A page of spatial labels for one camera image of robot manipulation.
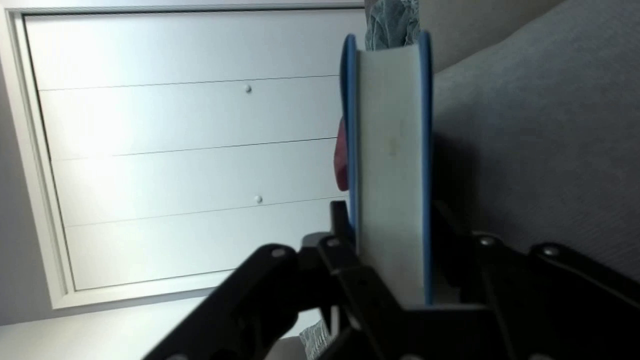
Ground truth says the white chest of drawers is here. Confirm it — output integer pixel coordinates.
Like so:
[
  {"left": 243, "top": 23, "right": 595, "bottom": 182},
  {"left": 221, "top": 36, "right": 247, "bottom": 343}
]
[{"left": 0, "top": 0, "right": 368, "bottom": 311}]

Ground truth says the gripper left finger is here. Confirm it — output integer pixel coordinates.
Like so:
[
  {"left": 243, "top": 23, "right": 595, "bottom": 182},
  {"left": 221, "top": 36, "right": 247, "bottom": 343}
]
[{"left": 142, "top": 200, "right": 407, "bottom": 360}]

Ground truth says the blue hardcover book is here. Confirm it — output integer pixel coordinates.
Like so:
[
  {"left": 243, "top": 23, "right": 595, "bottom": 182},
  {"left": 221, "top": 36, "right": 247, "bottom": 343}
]
[{"left": 340, "top": 31, "right": 434, "bottom": 307}]

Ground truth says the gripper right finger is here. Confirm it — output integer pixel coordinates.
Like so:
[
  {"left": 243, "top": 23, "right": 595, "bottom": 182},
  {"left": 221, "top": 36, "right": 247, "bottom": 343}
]
[{"left": 432, "top": 200, "right": 640, "bottom": 360}]

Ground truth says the blue grey patterned pillow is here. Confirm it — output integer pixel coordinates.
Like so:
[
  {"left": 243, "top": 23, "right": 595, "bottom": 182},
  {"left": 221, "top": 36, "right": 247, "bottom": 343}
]
[{"left": 364, "top": 0, "right": 421, "bottom": 52}]

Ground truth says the beige cushion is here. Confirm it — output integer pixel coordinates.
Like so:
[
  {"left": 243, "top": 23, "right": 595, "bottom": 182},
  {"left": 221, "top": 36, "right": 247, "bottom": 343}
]
[{"left": 417, "top": 0, "right": 566, "bottom": 75}]

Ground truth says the grey sofa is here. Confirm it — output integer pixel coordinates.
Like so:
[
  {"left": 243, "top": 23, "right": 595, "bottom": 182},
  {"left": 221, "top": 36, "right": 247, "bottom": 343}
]
[{"left": 432, "top": 0, "right": 640, "bottom": 283}]

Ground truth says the red object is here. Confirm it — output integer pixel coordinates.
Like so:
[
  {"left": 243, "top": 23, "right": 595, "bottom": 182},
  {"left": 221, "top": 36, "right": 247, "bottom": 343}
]
[{"left": 333, "top": 117, "right": 350, "bottom": 192}]

